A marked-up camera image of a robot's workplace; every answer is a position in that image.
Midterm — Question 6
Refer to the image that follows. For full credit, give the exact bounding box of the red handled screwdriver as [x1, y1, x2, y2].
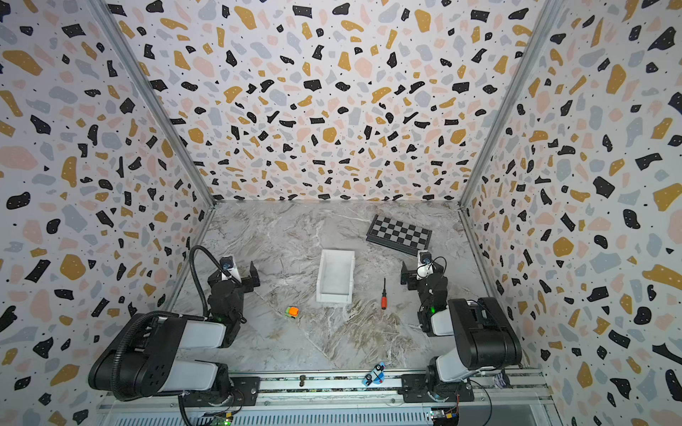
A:
[380, 279, 388, 311]

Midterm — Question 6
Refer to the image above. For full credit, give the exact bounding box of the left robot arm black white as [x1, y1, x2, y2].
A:
[88, 257, 260, 405]

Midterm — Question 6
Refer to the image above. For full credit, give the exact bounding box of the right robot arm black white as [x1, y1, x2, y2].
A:
[400, 262, 522, 403]

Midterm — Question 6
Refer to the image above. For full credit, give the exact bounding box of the white rectangular bin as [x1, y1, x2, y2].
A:
[316, 250, 355, 305]

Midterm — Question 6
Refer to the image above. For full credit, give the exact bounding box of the black white chessboard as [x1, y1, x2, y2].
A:
[366, 215, 433, 256]

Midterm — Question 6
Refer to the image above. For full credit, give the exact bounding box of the colourful small cube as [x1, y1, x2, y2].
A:
[285, 306, 300, 319]

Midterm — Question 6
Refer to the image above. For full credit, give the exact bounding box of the blue small clip object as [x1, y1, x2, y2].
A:
[362, 362, 385, 387]

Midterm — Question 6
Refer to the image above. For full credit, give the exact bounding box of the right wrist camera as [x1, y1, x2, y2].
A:
[416, 250, 433, 280]

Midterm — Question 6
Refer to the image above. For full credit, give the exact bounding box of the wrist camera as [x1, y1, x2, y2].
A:
[220, 255, 242, 282]
[416, 250, 433, 280]

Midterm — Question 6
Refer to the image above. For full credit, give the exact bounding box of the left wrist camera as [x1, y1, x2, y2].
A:
[220, 255, 242, 282]

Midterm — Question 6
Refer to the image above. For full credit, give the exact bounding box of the black corrugated cable hose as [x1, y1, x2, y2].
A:
[188, 244, 241, 321]

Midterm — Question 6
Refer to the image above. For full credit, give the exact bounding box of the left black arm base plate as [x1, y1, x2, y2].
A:
[184, 376, 261, 410]

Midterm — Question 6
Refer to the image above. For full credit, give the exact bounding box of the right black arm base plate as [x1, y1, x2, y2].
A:
[398, 372, 474, 403]

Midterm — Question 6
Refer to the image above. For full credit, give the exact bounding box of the aluminium mounting rail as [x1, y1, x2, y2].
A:
[94, 367, 562, 425]

